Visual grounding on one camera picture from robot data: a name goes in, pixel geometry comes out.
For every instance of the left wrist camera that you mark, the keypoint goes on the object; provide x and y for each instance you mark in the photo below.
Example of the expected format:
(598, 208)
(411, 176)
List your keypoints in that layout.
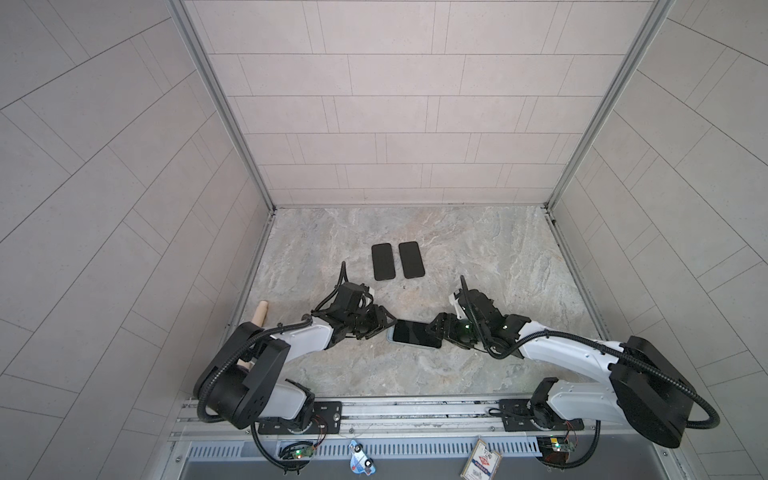
(352, 297)

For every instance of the wooden roller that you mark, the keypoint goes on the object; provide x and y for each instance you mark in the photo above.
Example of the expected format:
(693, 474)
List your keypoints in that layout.
(258, 319)

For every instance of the blue white sticker tag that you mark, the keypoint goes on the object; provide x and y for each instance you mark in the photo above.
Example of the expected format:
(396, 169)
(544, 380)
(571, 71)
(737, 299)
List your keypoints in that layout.
(360, 463)

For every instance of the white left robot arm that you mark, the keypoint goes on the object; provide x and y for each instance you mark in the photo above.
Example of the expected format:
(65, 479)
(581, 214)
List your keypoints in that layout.
(245, 384)

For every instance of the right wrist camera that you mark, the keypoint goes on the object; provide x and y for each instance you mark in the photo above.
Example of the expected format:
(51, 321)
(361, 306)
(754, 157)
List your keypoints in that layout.
(454, 302)

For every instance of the right circuit board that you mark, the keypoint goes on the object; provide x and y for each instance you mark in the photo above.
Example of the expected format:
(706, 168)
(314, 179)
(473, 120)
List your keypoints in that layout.
(555, 449)

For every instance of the purple-edged phone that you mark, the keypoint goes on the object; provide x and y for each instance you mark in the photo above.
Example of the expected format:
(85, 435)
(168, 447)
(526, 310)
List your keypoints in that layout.
(411, 260)
(383, 262)

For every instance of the aluminium left corner post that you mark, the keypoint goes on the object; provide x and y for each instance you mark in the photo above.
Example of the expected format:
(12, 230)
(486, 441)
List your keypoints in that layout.
(193, 42)

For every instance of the aluminium right corner post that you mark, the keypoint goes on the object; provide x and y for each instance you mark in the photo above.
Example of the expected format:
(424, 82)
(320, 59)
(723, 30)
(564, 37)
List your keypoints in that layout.
(646, 34)

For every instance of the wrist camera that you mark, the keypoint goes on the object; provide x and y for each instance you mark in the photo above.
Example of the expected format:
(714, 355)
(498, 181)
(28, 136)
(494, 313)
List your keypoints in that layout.
(352, 297)
(454, 302)

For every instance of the black phone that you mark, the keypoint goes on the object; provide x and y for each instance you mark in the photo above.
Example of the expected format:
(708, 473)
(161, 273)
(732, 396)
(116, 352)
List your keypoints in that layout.
(414, 334)

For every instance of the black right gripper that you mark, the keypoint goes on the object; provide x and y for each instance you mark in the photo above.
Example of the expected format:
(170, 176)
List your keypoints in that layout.
(449, 320)

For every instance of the circuit board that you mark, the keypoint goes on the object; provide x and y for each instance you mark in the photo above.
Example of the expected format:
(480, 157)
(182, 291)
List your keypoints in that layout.
(555, 449)
(298, 451)

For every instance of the red white card tag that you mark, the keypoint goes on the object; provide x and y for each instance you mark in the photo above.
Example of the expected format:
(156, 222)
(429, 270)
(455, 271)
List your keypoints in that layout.
(482, 463)

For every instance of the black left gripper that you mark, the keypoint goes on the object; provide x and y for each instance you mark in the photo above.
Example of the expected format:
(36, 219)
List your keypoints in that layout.
(377, 322)

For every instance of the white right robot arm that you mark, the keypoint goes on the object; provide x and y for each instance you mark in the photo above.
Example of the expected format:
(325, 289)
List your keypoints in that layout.
(628, 383)

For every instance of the aluminium corner post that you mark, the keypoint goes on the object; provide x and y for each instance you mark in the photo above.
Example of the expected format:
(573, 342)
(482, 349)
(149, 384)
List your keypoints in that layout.
(193, 42)
(646, 34)

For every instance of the left circuit board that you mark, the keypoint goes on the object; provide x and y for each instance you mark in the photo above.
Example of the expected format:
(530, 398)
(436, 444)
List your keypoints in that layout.
(298, 451)

